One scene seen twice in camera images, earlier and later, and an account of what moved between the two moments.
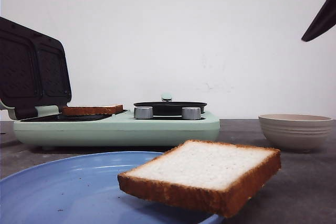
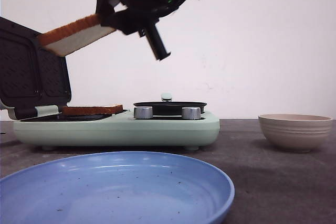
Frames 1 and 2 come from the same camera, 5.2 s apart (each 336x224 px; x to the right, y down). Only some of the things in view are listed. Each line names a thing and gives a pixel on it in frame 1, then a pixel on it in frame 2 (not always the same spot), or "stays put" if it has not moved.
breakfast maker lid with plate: (34, 70) stays put
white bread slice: (210, 178) -> (65, 38)
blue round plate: (84, 189) stays put
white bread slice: (93, 109) stays put
